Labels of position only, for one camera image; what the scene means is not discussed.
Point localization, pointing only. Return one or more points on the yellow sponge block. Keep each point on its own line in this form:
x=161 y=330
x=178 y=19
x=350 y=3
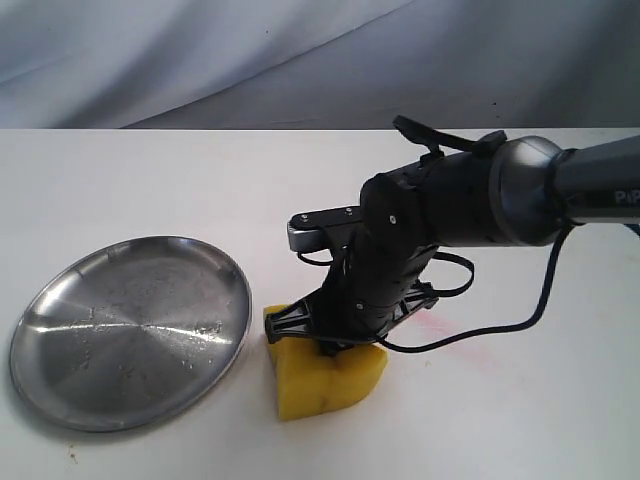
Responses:
x=309 y=383

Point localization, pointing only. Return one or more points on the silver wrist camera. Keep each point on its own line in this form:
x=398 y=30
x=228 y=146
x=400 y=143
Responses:
x=329 y=229

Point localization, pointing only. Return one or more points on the round stainless steel plate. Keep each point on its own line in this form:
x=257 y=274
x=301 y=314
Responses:
x=130 y=335

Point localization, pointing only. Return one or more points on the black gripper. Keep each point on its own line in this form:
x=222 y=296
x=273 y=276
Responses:
x=372 y=287

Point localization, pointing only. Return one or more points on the grey-blue fabric backdrop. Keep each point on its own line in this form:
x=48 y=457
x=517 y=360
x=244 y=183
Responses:
x=318 y=64

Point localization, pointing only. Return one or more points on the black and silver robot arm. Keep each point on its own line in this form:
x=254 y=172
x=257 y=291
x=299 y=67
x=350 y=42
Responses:
x=491 y=192

